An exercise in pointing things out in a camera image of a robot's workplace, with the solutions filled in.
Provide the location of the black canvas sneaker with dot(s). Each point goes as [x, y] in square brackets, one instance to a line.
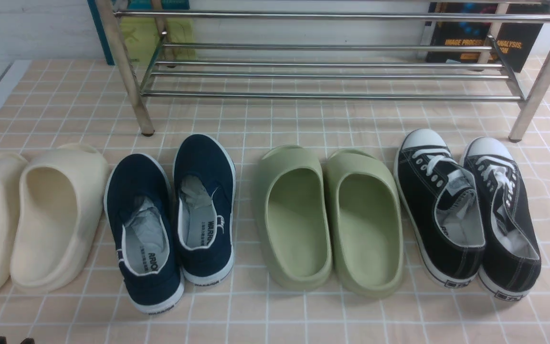
[512, 261]
[442, 200]

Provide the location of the navy slip-on shoe right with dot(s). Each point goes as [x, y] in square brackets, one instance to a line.
[205, 185]

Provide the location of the navy slip-on shoe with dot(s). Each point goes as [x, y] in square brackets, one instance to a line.
[137, 205]
[205, 185]

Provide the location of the navy slip-on shoe left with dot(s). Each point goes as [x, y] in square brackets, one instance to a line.
[137, 205]

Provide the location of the silver metal shoe rack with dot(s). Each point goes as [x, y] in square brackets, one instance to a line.
[491, 64]

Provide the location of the green foam slipper left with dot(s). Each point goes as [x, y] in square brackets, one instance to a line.
[288, 203]

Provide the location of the green foam slipper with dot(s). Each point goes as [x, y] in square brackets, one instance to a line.
[365, 220]
[288, 203]

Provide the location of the green foam slipper right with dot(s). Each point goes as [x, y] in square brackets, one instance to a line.
[365, 220]

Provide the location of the teal and yellow book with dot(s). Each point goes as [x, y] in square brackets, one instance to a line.
[141, 34]

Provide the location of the black image processing book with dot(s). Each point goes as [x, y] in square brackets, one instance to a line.
[515, 40]

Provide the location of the dark object bottom edge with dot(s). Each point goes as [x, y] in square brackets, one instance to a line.
[4, 340]

